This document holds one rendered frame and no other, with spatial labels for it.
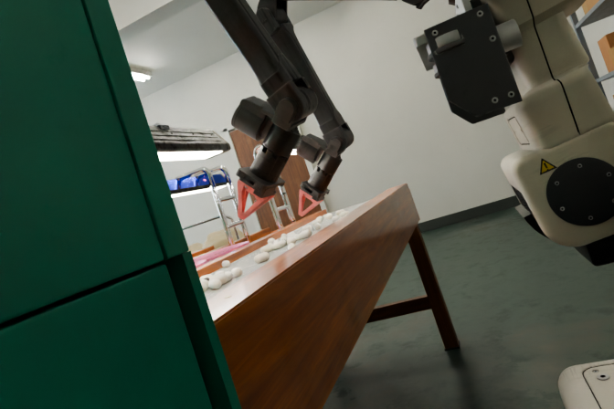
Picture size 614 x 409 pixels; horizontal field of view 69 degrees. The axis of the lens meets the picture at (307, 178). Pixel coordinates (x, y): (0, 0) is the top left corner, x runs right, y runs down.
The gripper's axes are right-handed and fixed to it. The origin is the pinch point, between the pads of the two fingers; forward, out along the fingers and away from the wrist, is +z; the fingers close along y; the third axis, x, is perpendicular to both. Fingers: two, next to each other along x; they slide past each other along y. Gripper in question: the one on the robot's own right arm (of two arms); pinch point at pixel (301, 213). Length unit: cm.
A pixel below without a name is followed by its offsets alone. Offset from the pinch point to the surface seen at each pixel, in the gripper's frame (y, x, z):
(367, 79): -427, -103, -60
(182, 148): 35.2, -23.5, -8.4
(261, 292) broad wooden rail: 74, 17, -11
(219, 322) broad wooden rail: 84, 17, -11
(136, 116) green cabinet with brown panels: 92, 5, -27
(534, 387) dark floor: -39, 90, 20
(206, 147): 25.1, -23.6, -8.6
